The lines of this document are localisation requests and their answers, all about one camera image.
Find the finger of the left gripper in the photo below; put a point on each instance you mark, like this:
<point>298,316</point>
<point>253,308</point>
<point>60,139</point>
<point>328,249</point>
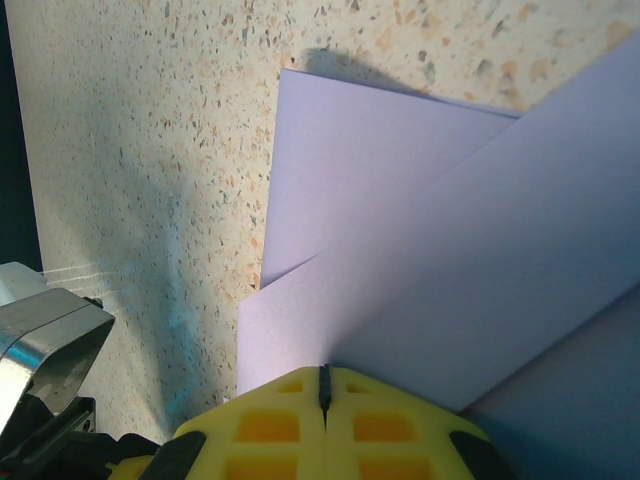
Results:
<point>127,470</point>

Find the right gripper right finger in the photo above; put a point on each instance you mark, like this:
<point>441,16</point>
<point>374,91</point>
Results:
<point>390,435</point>

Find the purple cloth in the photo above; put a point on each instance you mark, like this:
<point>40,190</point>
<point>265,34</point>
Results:
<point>400,200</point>

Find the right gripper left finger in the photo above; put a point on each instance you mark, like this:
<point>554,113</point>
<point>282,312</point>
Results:
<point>270,430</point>

